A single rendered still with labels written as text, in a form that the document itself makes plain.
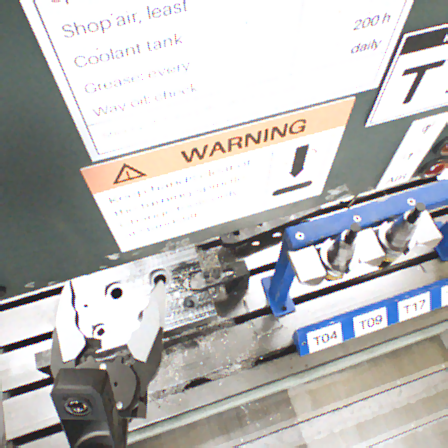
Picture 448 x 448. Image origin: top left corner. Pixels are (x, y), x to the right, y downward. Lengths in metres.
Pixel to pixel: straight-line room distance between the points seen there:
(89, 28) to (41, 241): 0.16
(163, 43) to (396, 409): 1.15
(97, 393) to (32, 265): 0.13
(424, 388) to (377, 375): 0.13
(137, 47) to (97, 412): 0.32
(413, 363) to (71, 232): 1.10
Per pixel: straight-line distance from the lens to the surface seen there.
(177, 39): 0.19
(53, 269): 0.34
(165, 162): 0.25
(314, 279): 0.76
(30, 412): 1.10
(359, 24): 0.23
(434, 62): 0.28
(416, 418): 1.28
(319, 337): 1.02
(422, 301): 1.11
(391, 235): 0.80
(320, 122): 0.27
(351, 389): 1.21
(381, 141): 0.33
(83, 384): 0.41
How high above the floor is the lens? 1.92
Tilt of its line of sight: 63 degrees down
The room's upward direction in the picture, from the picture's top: 1 degrees counter-clockwise
